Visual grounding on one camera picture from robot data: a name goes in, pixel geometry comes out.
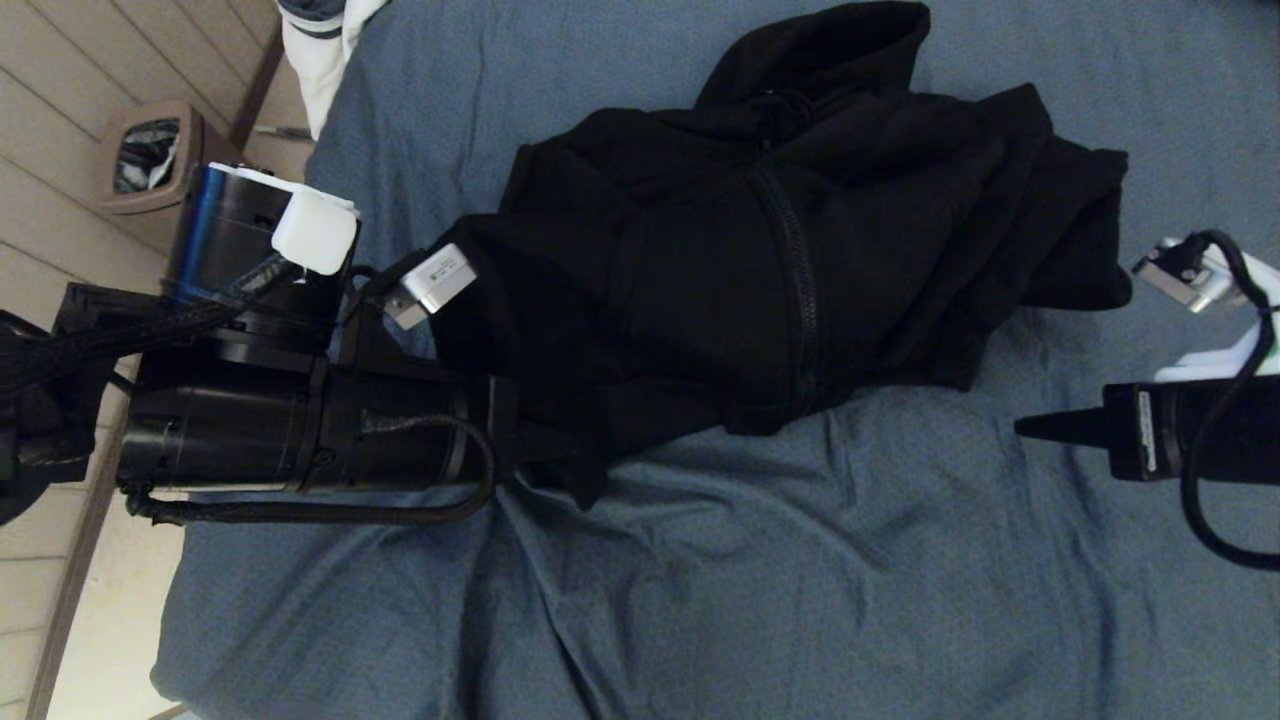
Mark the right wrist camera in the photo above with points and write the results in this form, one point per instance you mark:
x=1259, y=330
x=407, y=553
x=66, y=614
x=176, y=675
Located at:
x=1190, y=280

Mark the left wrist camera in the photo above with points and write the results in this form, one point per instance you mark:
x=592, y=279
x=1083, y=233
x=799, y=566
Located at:
x=432, y=283

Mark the blue bed sheet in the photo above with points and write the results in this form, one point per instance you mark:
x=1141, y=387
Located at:
x=800, y=600

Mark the black zip hoodie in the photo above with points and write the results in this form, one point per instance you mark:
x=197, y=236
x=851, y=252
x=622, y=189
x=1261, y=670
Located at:
x=700, y=260

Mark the plastic bin liner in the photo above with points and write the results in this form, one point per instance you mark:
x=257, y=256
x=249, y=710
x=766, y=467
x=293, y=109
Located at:
x=145, y=155

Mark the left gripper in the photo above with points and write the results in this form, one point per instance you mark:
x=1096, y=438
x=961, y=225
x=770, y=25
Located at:
x=250, y=430

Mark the white cloth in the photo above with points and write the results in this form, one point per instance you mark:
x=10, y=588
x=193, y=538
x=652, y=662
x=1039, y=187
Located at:
x=325, y=65

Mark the brown waste bin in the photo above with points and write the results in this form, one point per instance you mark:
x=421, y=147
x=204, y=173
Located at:
x=190, y=140

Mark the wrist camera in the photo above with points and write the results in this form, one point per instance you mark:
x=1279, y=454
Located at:
x=432, y=283
x=1190, y=280

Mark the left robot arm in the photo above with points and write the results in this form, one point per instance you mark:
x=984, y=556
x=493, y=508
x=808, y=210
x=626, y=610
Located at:
x=225, y=235

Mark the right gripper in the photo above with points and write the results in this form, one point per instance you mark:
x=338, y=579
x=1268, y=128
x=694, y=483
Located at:
x=1215, y=432

